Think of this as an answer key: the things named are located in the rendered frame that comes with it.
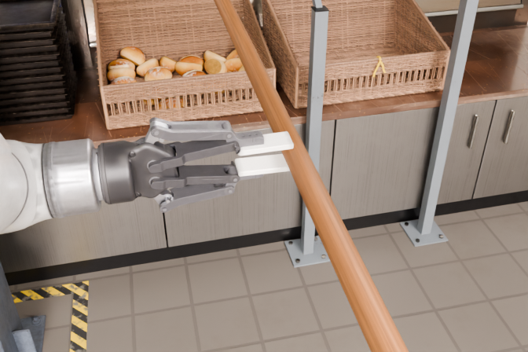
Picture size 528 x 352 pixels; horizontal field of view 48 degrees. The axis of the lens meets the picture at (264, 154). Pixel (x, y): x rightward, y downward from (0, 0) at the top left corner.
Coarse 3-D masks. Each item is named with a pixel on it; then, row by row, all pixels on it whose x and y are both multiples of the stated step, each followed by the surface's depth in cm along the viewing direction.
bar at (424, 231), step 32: (320, 0) 171; (320, 32) 172; (320, 64) 178; (448, 64) 193; (320, 96) 184; (448, 96) 196; (320, 128) 190; (448, 128) 203; (416, 224) 235; (320, 256) 219
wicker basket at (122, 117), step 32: (96, 0) 207; (128, 0) 210; (160, 0) 212; (192, 0) 215; (96, 32) 194; (128, 32) 214; (160, 32) 216; (192, 32) 218; (256, 32) 205; (128, 96) 180; (160, 96) 183; (192, 96) 186; (224, 96) 202; (256, 96) 202
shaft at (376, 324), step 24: (216, 0) 113; (240, 24) 103; (240, 48) 96; (264, 72) 89; (264, 96) 84; (288, 120) 79; (312, 168) 70; (312, 192) 67; (312, 216) 65; (336, 216) 64; (336, 240) 61; (336, 264) 59; (360, 264) 58; (360, 288) 56; (360, 312) 54; (384, 312) 53; (384, 336) 51
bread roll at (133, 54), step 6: (126, 48) 211; (132, 48) 211; (120, 54) 212; (126, 54) 209; (132, 54) 209; (138, 54) 210; (144, 54) 212; (132, 60) 210; (138, 60) 209; (144, 60) 211
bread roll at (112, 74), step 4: (116, 68) 205; (120, 68) 205; (124, 68) 206; (128, 68) 206; (108, 72) 206; (112, 72) 205; (116, 72) 205; (120, 72) 205; (124, 72) 205; (128, 72) 206; (132, 72) 207; (108, 76) 206; (112, 76) 205; (116, 76) 205; (120, 76) 205; (132, 76) 207; (112, 80) 206
